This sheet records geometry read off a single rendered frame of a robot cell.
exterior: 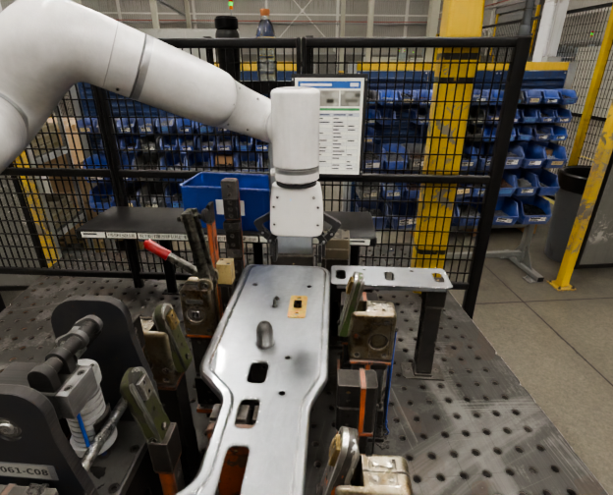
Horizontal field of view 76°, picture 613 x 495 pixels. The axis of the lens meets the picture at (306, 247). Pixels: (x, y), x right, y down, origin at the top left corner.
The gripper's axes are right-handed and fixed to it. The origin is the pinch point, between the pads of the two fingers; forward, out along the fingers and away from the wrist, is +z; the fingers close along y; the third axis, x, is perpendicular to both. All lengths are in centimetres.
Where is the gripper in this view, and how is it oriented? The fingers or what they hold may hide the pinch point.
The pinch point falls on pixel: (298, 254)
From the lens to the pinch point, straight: 80.2
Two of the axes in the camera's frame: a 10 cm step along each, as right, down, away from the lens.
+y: 10.0, 0.3, -0.6
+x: 0.7, -4.2, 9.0
